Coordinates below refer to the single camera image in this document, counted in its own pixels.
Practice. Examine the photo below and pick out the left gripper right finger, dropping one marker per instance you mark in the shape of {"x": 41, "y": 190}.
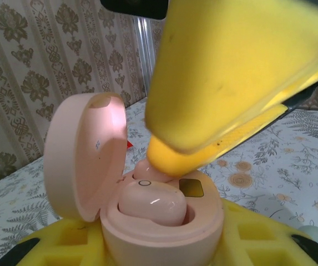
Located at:
{"x": 258, "y": 243}

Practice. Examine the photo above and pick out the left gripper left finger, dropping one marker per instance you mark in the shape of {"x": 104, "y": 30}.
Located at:
{"x": 64, "y": 249}

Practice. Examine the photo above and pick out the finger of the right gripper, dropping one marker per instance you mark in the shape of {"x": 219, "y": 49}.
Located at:
{"x": 231, "y": 69}
{"x": 175, "y": 164}

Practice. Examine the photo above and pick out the pink earbud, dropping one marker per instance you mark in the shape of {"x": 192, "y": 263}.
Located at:
{"x": 153, "y": 205}
{"x": 143, "y": 171}

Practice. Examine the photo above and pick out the pink earbud charging case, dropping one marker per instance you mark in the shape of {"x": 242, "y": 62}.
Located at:
{"x": 72, "y": 166}

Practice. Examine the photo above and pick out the red snack packet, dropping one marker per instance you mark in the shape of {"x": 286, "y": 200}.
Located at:
{"x": 129, "y": 144}

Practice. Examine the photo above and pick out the floral patterned tablecloth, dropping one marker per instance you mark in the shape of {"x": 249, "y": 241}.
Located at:
{"x": 286, "y": 155}

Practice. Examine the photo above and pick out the aluminium frame post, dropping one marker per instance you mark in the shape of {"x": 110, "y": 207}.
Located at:
{"x": 145, "y": 55}

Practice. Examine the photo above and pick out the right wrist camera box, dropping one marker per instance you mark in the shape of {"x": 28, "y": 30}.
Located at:
{"x": 133, "y": 8}

